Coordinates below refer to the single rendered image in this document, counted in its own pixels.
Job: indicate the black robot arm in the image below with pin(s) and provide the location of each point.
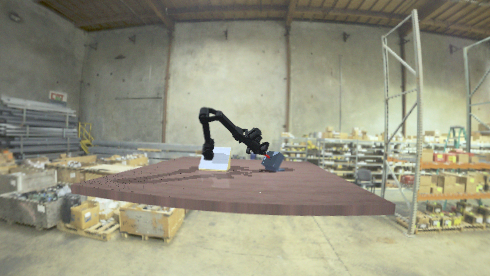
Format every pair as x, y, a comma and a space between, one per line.
237, 132

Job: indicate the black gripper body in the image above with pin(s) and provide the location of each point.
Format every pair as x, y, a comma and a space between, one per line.
255, 146

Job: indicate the blue-grey sloped panel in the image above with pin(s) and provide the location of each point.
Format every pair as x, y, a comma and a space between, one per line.
274, 162

